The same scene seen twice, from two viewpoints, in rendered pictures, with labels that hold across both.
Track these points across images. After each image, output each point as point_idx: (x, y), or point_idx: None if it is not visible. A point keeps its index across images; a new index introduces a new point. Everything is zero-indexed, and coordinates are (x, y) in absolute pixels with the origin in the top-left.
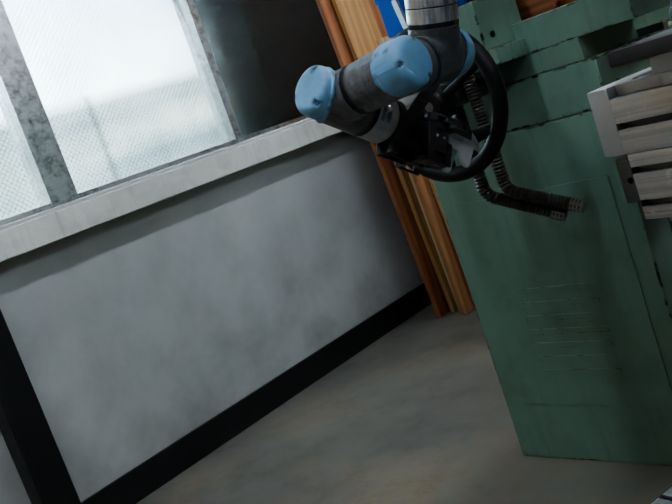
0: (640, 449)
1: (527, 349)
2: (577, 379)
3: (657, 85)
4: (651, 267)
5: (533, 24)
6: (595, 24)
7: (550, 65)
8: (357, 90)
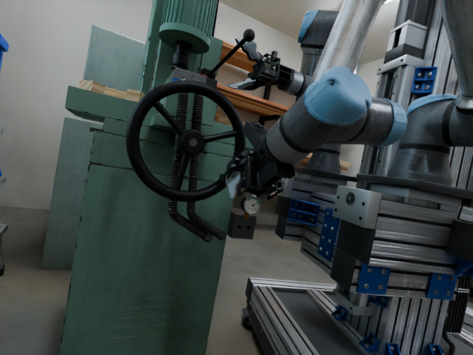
0: None
1: (105, 323)
2: (136, 342)
3: (398, 201)
4: (217, 272)
5: (218, 126)
6: (248, 144)
7: (217, 151)
8: (377, 120)
